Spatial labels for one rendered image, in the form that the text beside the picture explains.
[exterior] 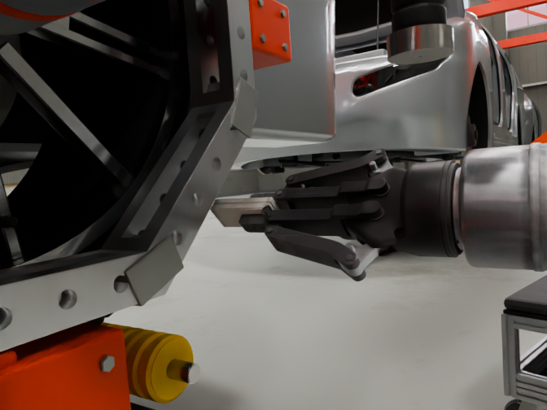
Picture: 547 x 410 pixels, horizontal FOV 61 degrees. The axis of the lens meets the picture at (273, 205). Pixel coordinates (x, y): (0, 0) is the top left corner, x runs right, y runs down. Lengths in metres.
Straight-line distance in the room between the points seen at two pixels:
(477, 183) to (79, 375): 0.30
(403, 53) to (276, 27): 0.28
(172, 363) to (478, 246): 0.27
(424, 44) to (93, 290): 0.28
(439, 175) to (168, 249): 0.22
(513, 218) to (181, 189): 0.26
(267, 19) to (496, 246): 0.37
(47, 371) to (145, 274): 0.10
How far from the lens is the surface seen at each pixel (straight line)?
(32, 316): 0.34
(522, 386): 1.33
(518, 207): 0.33
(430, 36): 0.33
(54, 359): 0.34
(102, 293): 0.37
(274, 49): 0.58
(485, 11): 9.51
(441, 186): 0.35
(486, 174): 0.34
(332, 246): 0.37
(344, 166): 0.43
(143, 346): 0.44
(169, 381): 0.44
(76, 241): 0.45
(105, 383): 0.37
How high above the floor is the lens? 0.67
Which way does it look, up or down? 4 degrees down
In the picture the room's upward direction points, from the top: 4 degrees counter-clockwise
